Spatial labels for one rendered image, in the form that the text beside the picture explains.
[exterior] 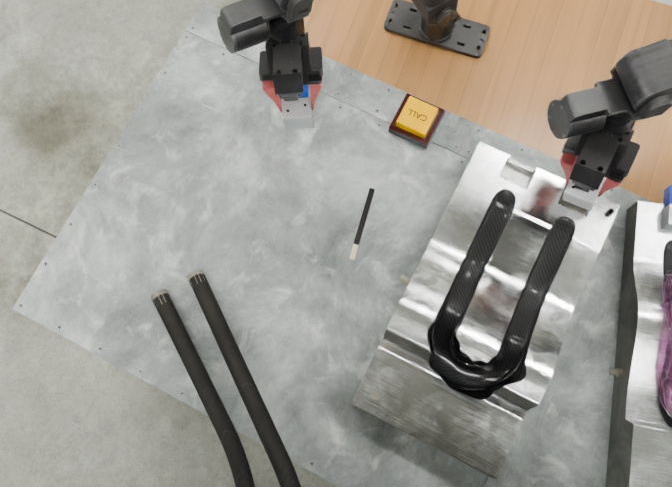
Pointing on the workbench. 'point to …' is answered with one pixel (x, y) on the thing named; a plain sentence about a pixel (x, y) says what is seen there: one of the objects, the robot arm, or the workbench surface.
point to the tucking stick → (361, 224)
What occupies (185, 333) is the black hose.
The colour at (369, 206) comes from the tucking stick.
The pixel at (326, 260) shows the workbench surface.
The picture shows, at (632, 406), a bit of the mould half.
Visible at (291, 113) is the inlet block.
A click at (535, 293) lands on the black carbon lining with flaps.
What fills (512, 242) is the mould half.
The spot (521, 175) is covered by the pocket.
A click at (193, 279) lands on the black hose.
